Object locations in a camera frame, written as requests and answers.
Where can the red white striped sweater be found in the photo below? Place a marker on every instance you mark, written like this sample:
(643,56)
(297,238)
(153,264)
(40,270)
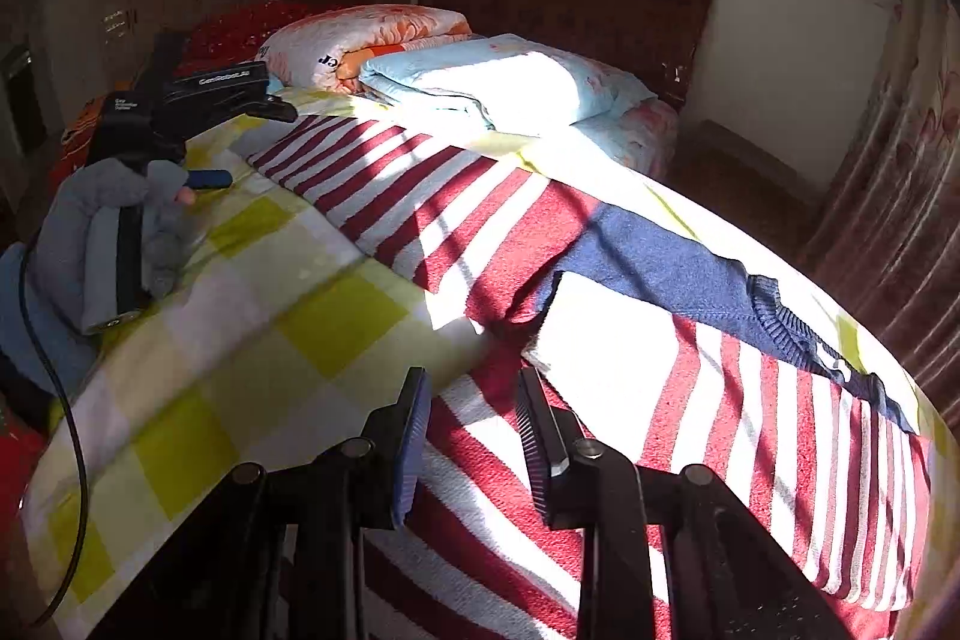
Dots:
(487,220)

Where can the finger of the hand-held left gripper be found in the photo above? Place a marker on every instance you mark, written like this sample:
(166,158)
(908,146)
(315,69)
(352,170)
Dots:
(274,108)
(210,179)

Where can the yellow checked bedsheet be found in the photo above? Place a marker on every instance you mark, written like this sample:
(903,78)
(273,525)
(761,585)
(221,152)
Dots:
(337,317)

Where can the person's left hand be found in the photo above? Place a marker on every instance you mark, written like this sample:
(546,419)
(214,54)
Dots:
(82,235)

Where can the orange floral pillow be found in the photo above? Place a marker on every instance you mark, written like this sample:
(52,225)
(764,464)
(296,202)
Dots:
(360,36)

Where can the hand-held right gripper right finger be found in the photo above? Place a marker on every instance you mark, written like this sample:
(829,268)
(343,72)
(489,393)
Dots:
(534,452)

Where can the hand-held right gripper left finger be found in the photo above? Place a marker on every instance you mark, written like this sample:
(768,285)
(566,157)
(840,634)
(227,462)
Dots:
(409,460)

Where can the orange printed cloth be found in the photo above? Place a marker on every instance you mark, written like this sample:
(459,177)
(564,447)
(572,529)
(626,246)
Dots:
(75,134)

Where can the person's left forearm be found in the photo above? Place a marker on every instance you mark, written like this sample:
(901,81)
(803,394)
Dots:
(34,332)

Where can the floral curtain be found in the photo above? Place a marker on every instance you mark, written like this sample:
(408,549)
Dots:
(900,183)

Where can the light blue floral pillow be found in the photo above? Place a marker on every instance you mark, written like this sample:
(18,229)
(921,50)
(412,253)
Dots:
(637,134)
(480,74)

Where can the wooden nightstand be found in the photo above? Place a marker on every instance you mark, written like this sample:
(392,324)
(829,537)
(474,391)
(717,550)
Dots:
(742,183)

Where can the red patterned cloth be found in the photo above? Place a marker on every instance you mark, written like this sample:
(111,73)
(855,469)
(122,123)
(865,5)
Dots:
(232,33)

